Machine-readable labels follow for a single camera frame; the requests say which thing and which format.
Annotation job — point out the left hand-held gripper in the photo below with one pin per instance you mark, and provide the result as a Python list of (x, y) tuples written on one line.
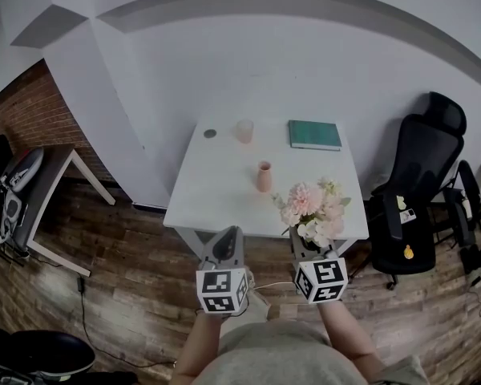
[(220, 289)]

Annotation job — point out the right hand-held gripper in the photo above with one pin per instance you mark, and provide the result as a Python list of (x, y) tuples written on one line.
[(322, 279)]

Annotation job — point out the pink artificial flowers bunch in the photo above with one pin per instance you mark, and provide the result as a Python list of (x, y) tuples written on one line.
[(316, 211)]

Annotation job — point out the pink ribbed vase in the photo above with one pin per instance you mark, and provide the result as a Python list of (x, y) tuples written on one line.
[(264, 177)]

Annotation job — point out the person's right forearm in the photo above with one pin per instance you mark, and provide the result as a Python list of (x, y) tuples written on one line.
[(346, 331)]

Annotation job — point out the person's left forearm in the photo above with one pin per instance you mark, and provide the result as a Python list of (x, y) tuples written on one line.
[(196, 347)]

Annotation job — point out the person's beige shoe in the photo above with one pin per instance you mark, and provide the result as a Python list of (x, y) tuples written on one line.
[(258, 299)]

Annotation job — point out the white table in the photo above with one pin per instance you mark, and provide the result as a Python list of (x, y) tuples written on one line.
[(216, 183)]

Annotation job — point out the small orange toy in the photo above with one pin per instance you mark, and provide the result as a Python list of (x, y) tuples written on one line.
[(409, 252)]

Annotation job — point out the pale yellow paper note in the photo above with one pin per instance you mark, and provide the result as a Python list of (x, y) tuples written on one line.
[(401, 203)]

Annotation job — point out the small white card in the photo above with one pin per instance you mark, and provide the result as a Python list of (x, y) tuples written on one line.
[(407, 215)]

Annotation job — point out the person's beige shirt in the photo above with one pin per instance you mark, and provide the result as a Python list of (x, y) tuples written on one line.
[(280, 359)]

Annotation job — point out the green book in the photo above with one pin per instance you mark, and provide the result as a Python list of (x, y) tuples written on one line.
[(314, 134)]

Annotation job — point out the translucent pink cup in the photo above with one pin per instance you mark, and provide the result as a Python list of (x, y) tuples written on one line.
[(244, 131)]

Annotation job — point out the black mesh office chair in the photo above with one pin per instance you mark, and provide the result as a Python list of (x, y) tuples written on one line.
[(421, 167)]

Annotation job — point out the black folding chair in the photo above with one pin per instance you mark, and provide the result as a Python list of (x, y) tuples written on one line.
[(465, 199)]

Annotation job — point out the grey desk with white legs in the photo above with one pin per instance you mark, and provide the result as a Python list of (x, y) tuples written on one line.
[(48, 199)]

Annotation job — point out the black round seat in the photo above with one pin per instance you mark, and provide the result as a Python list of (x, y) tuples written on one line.
[(40, 355)]

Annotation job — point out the grey white device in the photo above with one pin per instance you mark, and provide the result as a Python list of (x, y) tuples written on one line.
[(24, 171), (10, 215)]

